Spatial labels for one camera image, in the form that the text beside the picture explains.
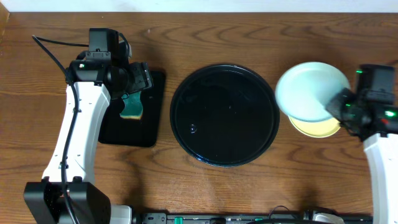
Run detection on green yellow sponge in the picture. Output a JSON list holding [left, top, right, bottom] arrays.
[[119, 91, 144, 120]]

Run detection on yellow plate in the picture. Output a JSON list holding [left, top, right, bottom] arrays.
[[289, 116, 340, 138]]

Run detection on light blue plate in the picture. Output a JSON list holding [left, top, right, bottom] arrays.
[[275, 62, 351, 123]]

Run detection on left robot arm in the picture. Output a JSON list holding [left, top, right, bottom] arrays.
[[24, 60, 153, 223]]

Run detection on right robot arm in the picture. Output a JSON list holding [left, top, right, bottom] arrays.
[[325, 88, 397, 223]]

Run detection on black rectangular tray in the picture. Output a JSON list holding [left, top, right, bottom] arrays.
[[99, 71, 165, 147]]

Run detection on black round tray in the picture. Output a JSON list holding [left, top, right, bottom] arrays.
[[170, 64, 280, 167]]

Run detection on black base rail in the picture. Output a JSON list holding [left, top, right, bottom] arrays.
[[136, 212, 374, 224]]

